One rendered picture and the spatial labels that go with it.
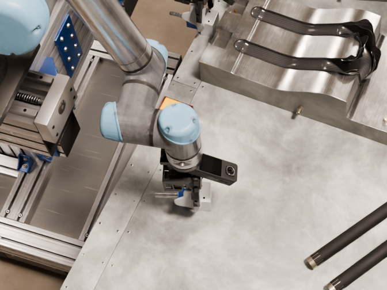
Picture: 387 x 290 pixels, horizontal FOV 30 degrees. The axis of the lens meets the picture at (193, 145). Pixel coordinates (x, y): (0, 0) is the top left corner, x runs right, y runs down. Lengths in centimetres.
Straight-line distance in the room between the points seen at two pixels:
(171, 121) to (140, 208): 42
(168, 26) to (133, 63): 157
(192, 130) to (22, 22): 41
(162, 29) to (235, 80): 121
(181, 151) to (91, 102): 121
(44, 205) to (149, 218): 78
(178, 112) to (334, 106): 49
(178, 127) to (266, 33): 57
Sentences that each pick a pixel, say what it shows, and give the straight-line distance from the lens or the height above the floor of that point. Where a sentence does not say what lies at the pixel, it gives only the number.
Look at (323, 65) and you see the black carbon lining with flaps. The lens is 175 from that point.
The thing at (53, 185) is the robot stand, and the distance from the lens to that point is 245.
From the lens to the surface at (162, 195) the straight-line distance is 169.
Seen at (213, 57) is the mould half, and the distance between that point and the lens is 179.
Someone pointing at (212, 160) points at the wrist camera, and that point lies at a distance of 152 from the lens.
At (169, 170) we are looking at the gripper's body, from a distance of 152.
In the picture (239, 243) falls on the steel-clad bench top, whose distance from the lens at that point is 167.
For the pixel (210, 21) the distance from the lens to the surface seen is 190.
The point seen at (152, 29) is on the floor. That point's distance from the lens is 297.
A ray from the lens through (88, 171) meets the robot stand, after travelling 244.
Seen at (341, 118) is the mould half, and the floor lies 85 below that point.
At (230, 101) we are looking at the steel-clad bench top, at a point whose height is 80.
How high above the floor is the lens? 237
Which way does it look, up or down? 63 degrees down
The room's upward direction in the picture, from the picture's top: 8 degrees counter-clockwise
